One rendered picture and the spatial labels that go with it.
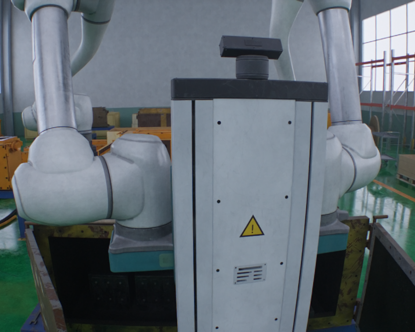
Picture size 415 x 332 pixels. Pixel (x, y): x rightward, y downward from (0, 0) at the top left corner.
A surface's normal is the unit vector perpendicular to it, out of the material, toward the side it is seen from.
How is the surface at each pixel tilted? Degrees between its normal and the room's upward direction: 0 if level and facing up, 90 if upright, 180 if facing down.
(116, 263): 90
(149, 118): 90
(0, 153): 90
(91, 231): 90
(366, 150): 75
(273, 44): 62
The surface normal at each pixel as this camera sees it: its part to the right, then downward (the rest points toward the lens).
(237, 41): 0.16, -0.29
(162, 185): 0.75, 0.11
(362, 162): 0.49, -0.19
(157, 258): 0.18, 0.20
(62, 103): 0.64, -0.30
